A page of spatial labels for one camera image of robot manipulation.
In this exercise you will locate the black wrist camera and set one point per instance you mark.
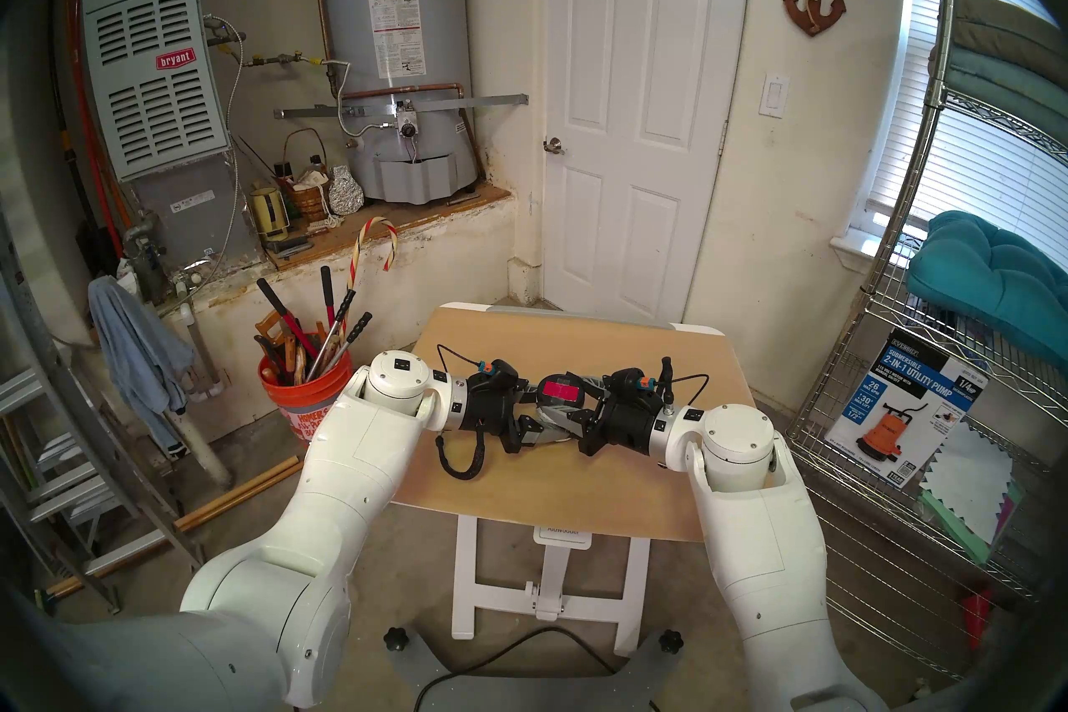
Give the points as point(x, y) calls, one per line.
point(501, 372)
point(632, 383)

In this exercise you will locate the white panel door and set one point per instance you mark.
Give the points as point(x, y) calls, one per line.
point(642, 93)

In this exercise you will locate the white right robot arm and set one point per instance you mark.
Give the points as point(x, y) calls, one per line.
point(768, 552)

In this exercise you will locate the grey Bryant furnace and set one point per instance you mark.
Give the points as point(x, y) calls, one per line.
point(154, 93)

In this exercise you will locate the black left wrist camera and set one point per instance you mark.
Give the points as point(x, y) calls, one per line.
point(501, 372)

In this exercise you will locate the teal tufted cushion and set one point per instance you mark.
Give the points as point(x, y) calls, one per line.
point(993, 276)

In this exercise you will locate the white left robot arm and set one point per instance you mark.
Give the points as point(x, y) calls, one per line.
point(334, 502)

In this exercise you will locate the silver shaft black grip shears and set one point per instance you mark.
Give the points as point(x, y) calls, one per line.
point(342, 310)

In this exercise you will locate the wicker basket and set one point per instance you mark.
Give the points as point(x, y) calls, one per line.
point(309, 200)

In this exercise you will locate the aluminium ladder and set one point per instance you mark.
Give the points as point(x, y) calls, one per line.
point(58, 468)

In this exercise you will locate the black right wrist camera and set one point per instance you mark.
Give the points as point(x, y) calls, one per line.
point(632, 383)

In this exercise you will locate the red yellow striped hoop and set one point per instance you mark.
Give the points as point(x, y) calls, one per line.
point(390, 239)

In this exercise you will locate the utility pump box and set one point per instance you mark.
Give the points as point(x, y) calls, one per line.
point(909, 410)

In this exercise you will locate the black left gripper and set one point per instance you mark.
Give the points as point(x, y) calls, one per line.
point(492, 410)

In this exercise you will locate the orange bucket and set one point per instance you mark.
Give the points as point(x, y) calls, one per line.
point(309, 406)

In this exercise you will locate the metal door knob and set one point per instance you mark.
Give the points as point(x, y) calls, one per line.
point(553, 145)

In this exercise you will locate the white window blind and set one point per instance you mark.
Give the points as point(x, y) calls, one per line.
point(984, 176)

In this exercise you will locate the white light switch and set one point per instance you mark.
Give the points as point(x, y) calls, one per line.
point(774, 95)

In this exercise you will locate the yellow metal can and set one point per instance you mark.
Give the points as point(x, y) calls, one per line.
point(269, 211)

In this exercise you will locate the wooden pole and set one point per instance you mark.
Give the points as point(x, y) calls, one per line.
point(242, 489)

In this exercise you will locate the small red plastic item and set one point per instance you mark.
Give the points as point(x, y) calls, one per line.
point(976, 614)

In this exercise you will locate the blue hanging cloth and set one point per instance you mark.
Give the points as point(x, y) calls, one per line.
point(138, 360)

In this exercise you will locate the white zigzag edged paper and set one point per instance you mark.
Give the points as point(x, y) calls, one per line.
point(972, 477)

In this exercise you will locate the black jar lid red tape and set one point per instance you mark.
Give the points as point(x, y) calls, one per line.
point(561, 389)

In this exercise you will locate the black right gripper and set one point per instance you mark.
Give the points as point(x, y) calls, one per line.
point(626, 425)

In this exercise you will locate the grey water heater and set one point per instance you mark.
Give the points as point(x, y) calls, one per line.
point(392, 51)

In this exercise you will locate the foil wrapped bundle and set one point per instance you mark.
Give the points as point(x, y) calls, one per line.
point(345, 193)

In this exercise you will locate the grey-green folded cushion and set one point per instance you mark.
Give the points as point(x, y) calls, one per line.
point(993, 85)

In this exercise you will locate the olive folded cushion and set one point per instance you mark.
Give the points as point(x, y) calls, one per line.
point(1010, 26)

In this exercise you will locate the white PVC pipe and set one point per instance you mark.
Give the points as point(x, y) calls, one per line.
point(204, 456)

